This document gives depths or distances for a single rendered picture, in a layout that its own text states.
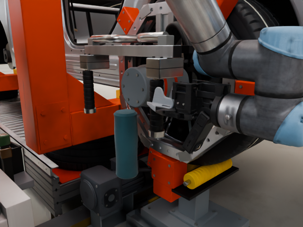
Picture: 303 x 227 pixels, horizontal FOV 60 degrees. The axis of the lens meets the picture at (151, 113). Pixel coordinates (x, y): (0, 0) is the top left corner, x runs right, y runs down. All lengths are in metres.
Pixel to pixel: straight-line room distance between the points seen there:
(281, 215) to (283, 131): 1.40
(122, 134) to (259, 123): 0.59
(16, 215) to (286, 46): 0.46
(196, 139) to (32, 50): 0.80
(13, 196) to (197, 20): 0.40
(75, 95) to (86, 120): 0.13
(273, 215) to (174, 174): 0.96
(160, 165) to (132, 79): 0.37
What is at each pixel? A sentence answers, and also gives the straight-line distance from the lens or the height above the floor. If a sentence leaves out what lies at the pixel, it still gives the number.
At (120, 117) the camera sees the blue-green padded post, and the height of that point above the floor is 0.73.
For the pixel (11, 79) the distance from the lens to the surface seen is 3.15.
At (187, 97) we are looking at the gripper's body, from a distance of 0.56.
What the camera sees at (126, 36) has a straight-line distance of 0.86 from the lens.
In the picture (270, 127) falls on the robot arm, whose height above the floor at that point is 0.85.
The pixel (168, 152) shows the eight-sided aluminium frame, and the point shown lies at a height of 0.59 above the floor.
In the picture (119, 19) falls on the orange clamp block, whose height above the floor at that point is 1.08.
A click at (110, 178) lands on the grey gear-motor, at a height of 0.40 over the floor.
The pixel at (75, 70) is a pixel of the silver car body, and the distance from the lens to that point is 1.97.
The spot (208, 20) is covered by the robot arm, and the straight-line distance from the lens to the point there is 0.49.
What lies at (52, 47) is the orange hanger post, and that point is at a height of 0.97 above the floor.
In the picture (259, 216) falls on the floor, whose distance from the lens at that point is 1.78.
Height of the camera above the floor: 0.98
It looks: 14 degrees down
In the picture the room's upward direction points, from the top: straight up
